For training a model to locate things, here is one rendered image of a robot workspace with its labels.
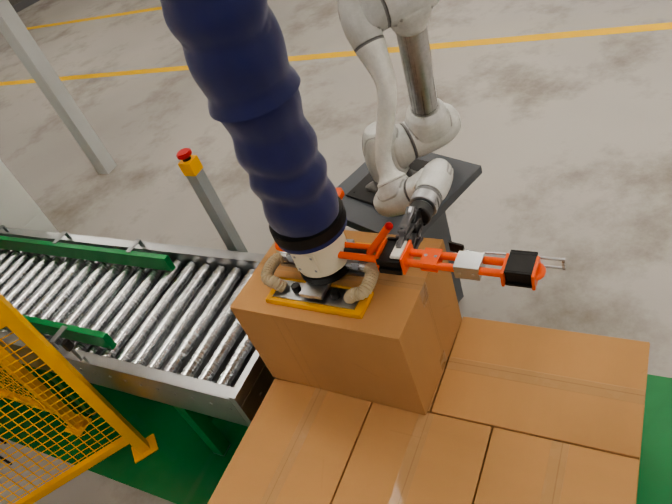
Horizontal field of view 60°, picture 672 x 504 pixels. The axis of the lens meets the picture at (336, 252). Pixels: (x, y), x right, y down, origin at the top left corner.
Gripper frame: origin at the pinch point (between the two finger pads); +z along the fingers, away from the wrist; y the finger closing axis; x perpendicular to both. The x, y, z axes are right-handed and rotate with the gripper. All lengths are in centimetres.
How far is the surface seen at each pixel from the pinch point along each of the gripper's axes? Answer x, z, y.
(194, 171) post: 118, -49, 11
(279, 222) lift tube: 27.0, 10.6, -19.8
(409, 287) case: -0.2, 0.5, 12.8
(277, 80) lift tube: 16, 3, -58
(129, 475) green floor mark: 140, 53, 107
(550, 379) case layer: -38, -3, 53
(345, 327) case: 13.5, 18.2, 12.9
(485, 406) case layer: -20, 11, 53
